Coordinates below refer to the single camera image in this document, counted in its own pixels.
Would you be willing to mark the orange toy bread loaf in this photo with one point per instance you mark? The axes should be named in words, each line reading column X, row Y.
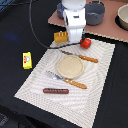
column 61, row 36

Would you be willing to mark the red toy tomato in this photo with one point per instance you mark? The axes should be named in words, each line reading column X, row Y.
column 85, row 43

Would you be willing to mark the yellow toy box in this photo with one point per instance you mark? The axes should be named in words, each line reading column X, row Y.
column 27, row 60

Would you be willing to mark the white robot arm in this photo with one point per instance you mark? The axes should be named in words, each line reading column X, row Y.
column 74, row 17

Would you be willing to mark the round beige plate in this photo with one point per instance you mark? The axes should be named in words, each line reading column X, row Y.
column 70, row 66

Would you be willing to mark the white woven placemat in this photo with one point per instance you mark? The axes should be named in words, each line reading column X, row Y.
column 75, row 100

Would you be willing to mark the brown toy sausage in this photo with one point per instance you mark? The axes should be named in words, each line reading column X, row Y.
column 55, row 91

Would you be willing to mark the grey toy pot left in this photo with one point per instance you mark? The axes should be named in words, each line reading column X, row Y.
column 60, row 9

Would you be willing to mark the grey toy pot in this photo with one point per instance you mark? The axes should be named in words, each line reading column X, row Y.
column 94, row 12
column 60, row 9

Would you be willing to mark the grey toy pot middle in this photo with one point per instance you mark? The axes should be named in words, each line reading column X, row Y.
column 94, row 12

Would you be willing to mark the beige bowl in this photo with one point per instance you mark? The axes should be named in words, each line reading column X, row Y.
column 123, row 16

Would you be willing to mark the fork with orange handle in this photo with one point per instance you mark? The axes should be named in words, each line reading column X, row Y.
column 69, row 81

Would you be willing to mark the knife with orange handle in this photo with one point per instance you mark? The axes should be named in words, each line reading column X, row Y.
column 81, row 56

